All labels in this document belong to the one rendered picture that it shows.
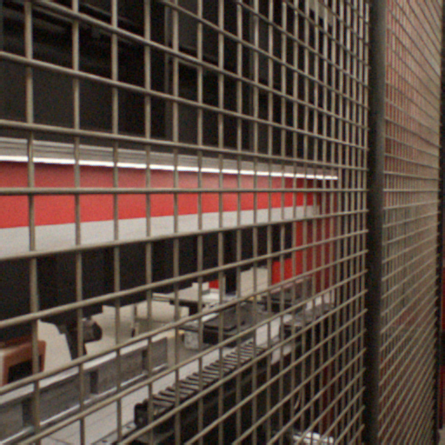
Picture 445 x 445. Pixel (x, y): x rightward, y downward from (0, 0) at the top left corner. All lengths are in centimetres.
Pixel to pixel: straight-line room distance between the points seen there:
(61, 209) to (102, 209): 13
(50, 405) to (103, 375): 17
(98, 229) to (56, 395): 39
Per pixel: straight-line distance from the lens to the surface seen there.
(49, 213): 118
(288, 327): 144
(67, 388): 131
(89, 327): 181
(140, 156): 109
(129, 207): 137
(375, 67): 68
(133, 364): 148
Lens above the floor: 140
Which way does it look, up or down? 4 degrees down
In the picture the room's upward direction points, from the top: straight up
